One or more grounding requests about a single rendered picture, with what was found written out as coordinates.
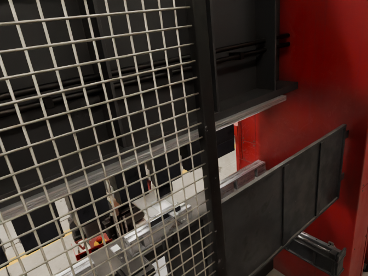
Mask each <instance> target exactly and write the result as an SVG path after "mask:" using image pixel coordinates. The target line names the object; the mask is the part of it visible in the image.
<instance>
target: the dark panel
mask: <svg viewBox="0 0 368 276"><path fill-rule="evenodd" d="M346 127H347V125H346V124H342V125H340V126H339V127H337V128H336V129H334V130H333V131H331V132H329V133H328V134H326V135H324V136H323V137H321V138H319V139H318V140H316V141H314V142H313V143H312V144H310V145H308V146H307V147H305V148H304V149H302V150H300V151H299V152H297V153H295V154H294V155H292V156H291V157H289V158H288V159H286V160H284V161H283V162H281V163H279V164H278V165H276V166H275V167H273V168H271V169H270V170H268V171H266V172H265V173H263V174H262V175H260V176H259V177H257V178H255V179H254V180H252V181H250V182H249V183H247V184H246V185H244V186H243V187H241V188H239V189H238V190H236V191H234V192H233V193H231V194H230V195H228V196H226V197H225V198H223V199H221V204H222V218H223V232H224V239H225V253H226V267H227V276H254V275H255V274H256V273H258V272H259V271H260V270H261V269H262V268H263V267H264V266H265V265H266V264H267V263H268V262H269V261H271V260H272V259H273V258H274V257H275V256H276V255H277V254H278V253H280V252H281V251H282V250H283V249H284V248H285V247H286V246H287V245H288V244H290V243H291V242H292V241H293V240H294V239H295V238H296V237H297V236H298V235H299V234H300V233H302V232H303V231H304V230H305V229H306V228H307V227H308V226H309V225H310V224H311V223H312V222H314V221H315V220H316V219H317V218H318V217H319V216H320V215H321V214H322V213H323V212H324V211H326V210H327V209H328V208H329V207H330V206H331V205H332V204H333V203H334V202H335V201H336V200H338V199H339V197H340V186H341V176H342V165H343V155H344V144H345V138H346Z"/></svg>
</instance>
